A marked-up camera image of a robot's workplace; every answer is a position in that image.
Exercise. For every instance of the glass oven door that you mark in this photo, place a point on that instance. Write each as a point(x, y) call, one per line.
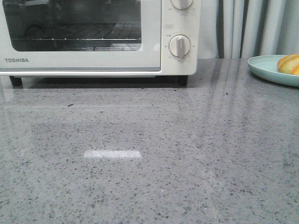
point(16, 15)

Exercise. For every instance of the golden croissant bread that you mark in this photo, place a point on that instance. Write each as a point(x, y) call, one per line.
point(289, 64)

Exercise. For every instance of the lower white oven knob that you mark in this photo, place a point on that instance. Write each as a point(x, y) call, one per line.
point(180, 46)

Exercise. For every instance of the white oven knob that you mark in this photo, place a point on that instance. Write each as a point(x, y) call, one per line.
point(180, 46)
point(181, 4)

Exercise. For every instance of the upper white oven knob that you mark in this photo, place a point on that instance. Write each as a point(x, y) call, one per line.
point(181, 4)

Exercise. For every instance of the white Toshiba toaster oven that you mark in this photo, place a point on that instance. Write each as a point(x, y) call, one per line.
point(173, 22)

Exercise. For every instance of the pale grey curtain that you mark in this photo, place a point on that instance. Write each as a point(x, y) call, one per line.
point(248, 28)

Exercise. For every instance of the light blue round plate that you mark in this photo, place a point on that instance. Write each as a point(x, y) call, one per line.
point(265, 67)

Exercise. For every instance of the metal wire oven rack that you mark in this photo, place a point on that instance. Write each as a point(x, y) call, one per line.
point(79, 37)

